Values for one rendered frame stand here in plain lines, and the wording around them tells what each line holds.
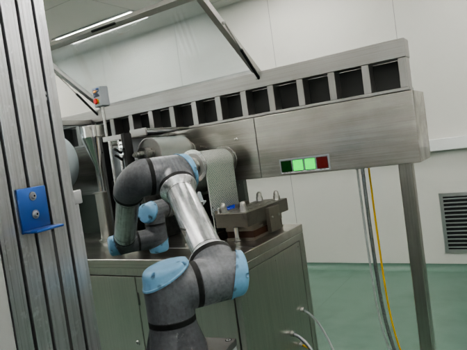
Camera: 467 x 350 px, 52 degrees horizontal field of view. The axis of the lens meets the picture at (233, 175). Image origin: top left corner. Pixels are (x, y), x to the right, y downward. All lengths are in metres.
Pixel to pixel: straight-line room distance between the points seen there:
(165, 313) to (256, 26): 4.16
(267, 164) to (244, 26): 2.97
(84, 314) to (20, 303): 0.18
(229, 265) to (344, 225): 3.59
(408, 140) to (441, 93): 2.35
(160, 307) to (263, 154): 1.32
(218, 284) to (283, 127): 1.24
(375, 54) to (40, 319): 1.64
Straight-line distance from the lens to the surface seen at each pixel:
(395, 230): 4.61
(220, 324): 1.92
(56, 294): 1.09
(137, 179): 1.43
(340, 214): 4.72
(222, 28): 2.18
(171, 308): 1.15
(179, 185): 1.40
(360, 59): 2.15
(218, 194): 2.17
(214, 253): 1.21
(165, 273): 1.13
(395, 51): 2.12
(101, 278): 2.28
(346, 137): 2.16
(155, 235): 1.79
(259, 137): 2.33
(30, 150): 1.06
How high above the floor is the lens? 1.30
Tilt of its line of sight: 3 degrees down
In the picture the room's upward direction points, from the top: 8 degrees counter-clockwise
